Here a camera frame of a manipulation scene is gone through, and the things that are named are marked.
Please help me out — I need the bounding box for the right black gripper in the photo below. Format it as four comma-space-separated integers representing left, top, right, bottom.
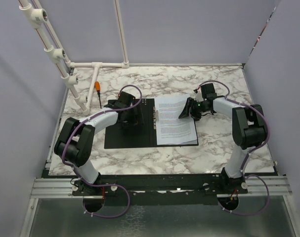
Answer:
179, 97, 210, 121

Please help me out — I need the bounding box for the white pvc pipe frame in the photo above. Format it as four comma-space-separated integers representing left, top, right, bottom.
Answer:
17, 0, 129, 115

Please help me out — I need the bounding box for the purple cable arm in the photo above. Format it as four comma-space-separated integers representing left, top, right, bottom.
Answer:
194, 80, 271, 216
61, 84, 143, 219

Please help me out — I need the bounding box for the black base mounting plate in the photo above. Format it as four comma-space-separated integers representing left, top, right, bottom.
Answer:
42, 171, 248, 206

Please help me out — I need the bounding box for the orange handle screwdriver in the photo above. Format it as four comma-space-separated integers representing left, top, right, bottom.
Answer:
94, 81, 102, 108

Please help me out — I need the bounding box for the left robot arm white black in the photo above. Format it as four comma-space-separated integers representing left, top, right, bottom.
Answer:
53, 91, 142, 195

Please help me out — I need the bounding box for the aluminium rail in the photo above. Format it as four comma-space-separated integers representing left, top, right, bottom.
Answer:
31, 176, 293, 199

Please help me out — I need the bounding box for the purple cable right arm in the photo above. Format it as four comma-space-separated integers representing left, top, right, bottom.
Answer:
194, 80, 271, 216

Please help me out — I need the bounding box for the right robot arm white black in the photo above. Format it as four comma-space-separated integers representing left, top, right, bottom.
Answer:
178, 80, 270, 193

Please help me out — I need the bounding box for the grey black file folder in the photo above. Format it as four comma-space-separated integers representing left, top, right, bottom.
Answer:
104, 98, 199, 149

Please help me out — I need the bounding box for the printed paper sheet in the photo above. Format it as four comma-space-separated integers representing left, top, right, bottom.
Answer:
154, 94, 198, 146
156, 118, 197, 145

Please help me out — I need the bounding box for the metal folder clip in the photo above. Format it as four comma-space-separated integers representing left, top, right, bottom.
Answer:
153, 107, 159, 130

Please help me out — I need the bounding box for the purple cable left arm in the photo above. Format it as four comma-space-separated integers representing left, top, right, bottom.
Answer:
61, 84, 143, 219

